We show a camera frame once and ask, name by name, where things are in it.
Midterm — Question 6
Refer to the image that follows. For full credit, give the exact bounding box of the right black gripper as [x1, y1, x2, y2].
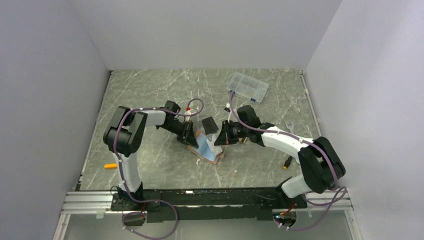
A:
[214, 120, 250, 146]

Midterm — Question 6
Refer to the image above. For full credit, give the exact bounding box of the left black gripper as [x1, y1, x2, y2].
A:
[159, 119, 199, 149]

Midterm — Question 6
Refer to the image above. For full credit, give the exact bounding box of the single silver credit card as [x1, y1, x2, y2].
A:
[206, 134, 223, 156]

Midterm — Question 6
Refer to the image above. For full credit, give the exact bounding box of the brown leather card holder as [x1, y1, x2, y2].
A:
[187, 129, 225, 165]

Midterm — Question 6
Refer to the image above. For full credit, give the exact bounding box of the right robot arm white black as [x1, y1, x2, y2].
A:
[214, 105, 346, 208]

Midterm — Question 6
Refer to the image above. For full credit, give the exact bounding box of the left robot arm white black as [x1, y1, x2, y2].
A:
[103, 100, 200, 210]

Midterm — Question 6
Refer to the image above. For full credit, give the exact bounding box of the black credit cards stack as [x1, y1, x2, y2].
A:
[201, 116, 219, 136]

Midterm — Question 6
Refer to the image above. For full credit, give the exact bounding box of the clear plastic organizer box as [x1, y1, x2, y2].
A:
[226, 72, 269, 103]

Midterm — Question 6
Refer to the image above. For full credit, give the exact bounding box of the black yellow screwdriver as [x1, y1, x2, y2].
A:
[283, 156, 293, 170]

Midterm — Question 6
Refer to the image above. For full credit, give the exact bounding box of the silver wrench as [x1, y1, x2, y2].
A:
[285, 122, 295, 134]

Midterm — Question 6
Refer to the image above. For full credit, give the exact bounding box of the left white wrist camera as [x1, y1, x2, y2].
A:
[184, 107, 192, 122]

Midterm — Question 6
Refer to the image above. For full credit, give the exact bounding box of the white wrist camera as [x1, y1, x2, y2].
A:
[224, 103, 232, 113]
[184, 107, 192, 122]

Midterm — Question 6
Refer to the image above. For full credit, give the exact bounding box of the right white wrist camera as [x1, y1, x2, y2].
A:
[224, 103, 232, 113]

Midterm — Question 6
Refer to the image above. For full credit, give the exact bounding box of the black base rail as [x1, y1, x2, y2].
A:
[110, 187, 308, 223]

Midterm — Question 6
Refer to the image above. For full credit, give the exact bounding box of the yellow handled screwdriver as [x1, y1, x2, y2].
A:
[104, 163, 118, 170]

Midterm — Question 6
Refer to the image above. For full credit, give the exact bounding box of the aluminium frame rail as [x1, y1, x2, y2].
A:
[53, 187, 353, 240]

